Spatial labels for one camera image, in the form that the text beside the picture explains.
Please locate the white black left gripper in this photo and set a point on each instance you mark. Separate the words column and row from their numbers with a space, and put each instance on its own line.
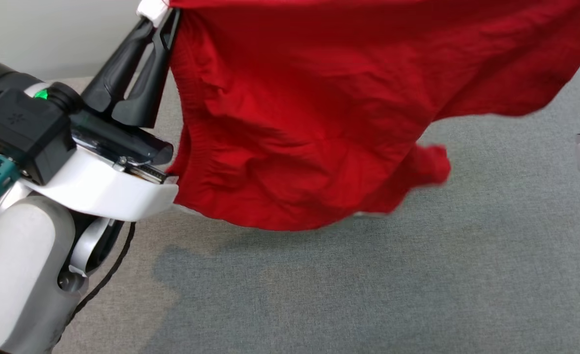
column 103, row 191

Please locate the red garment with white trim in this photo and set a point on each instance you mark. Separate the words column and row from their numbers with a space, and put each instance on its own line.
column 319, row 98

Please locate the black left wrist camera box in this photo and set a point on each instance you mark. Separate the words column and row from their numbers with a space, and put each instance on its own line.
column 19, row 132

